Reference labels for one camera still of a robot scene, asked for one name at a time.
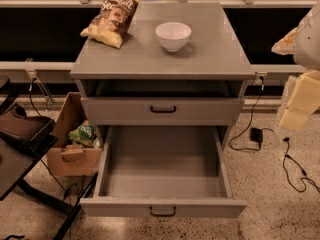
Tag dark brown tray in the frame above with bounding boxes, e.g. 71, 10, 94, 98
0, 103, 55, 145

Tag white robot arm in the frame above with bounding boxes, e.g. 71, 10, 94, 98
271, 3, 320, 137

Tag black side table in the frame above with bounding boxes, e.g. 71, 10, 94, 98
0, 133, 97, 240

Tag white bowl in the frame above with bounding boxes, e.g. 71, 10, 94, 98
155, 22, 192, 52

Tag brown yellow chip bag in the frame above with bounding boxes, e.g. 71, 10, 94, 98
80, 0, 142, 48

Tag grey drawer cabinet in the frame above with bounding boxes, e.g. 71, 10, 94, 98
71, 2, 254, 144

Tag grey top drawer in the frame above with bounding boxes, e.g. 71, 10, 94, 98
81, 97, 244, 126

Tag black power adapter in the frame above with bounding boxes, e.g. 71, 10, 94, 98
250, 127, 263, 143

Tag grey drawer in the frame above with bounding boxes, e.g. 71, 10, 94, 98
81, 97, 244, 126
81, 126, 247, 218

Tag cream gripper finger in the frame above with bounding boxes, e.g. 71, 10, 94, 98
271, 28, 297, 55

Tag cardboard box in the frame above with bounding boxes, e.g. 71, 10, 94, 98
46, 92, 101, 176

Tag black cable on floor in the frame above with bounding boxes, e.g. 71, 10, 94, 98
282, 136, 320, 195

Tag green snack bag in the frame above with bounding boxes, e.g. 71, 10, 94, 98
68, 120, 101, 148

